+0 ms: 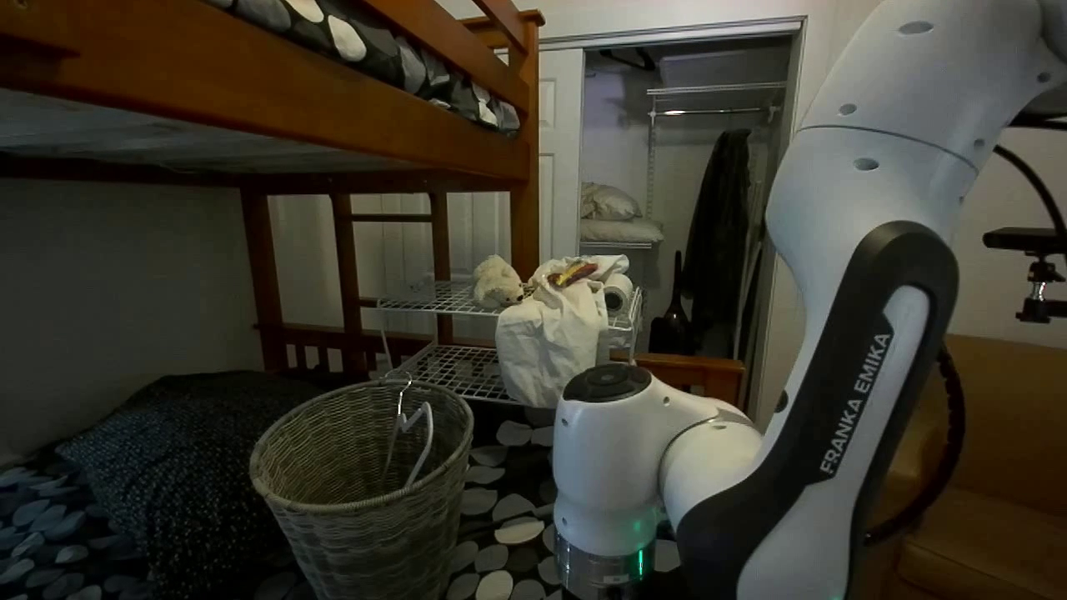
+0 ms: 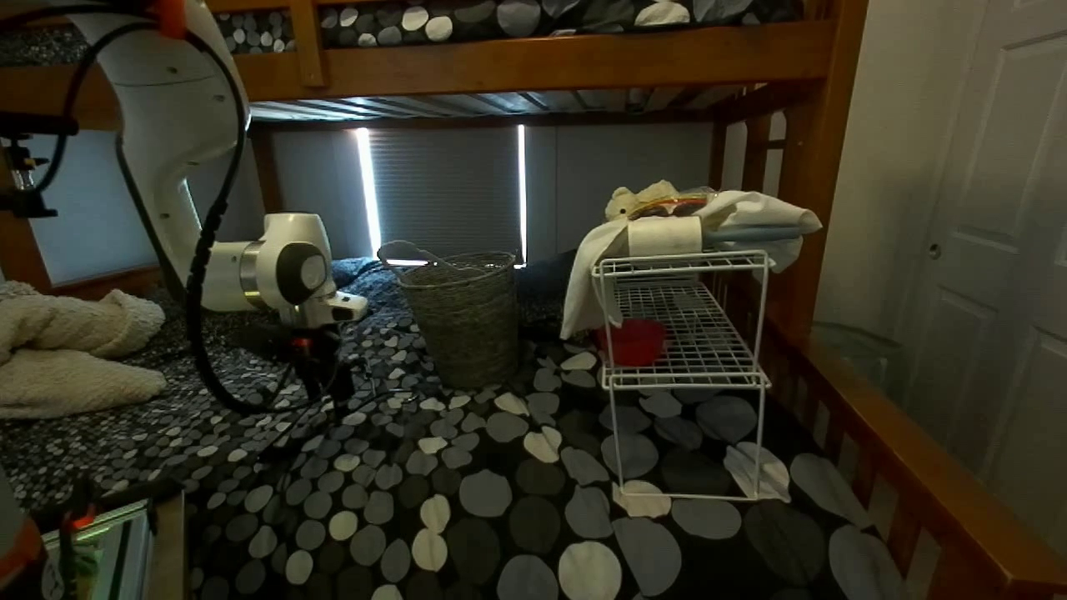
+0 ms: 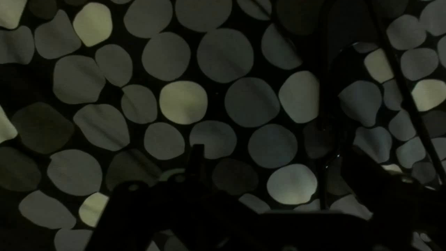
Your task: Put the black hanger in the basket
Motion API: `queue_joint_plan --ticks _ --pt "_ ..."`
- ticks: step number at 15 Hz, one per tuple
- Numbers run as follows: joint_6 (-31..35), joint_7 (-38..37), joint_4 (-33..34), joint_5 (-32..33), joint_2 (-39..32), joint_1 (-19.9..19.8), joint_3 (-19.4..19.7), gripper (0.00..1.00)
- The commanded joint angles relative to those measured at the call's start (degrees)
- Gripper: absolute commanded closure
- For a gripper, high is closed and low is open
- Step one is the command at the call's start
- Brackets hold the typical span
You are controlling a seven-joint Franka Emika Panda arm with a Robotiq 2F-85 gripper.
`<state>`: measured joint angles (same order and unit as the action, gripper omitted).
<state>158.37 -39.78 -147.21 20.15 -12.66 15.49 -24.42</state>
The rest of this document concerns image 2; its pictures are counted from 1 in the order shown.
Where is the orange object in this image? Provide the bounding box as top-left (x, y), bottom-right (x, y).
top-left (0, 472), bottom-right (49, 600)

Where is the red cup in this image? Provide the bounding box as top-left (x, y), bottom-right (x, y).
top-left (604, 317), bottom-right (674, 369)

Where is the woven wicker basket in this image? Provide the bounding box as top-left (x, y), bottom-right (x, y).
top-left (373, 237), bottom-right (525, 394)

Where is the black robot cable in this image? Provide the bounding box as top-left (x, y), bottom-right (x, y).
top-left (46, 12), bottom-right (341, 420)

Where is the white panelled door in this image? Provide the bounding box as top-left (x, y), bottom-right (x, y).
top-left (884, 0), bottom-right (1067, 559)

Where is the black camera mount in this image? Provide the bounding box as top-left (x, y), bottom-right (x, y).
top-left (0, 111), bottom-right (82, 220)

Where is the grey window blind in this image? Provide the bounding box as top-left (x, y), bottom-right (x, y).
top-left (250, 117), bottom-right (716, 272)

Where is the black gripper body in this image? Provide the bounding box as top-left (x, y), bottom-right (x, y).
top-left (265, 317), bottom-right (364, 383)

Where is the white wire shelf rack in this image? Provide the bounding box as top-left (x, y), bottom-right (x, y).
top-left (585, 246), bottom-right (797, 505)

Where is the beige plush toy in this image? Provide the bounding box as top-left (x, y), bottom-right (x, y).
top-left (599, 177), bottom-right (714, 222)

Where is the wooden bunk bed frame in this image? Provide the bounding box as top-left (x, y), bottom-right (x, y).
top-left (0, 0), bottom-right (1067, 600)

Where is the white pillow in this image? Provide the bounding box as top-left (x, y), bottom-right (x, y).
top-left (703, 185), bottom-right (827, 275)

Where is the dark blue pillow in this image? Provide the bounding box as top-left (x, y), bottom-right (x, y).
top-left (330, 252), bottom-right (393, 306)

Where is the clear plastic container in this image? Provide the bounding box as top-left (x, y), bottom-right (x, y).
top-left (808, 317), bottom-right (907, 395)

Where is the dotted black duvet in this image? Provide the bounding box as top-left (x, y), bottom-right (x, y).
top-left (0, 264), bottom-right (925, 600)

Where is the dotted mattress cover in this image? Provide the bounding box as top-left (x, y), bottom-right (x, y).
top-left (211, 0), bottom-right (808, 52)

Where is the white cloth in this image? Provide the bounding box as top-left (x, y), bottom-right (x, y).
top-left (558, 185), bottom-right (742, 342)

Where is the cream fleece blanket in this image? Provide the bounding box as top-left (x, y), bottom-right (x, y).
top-left (0, 272), bottom-right (171, 423)

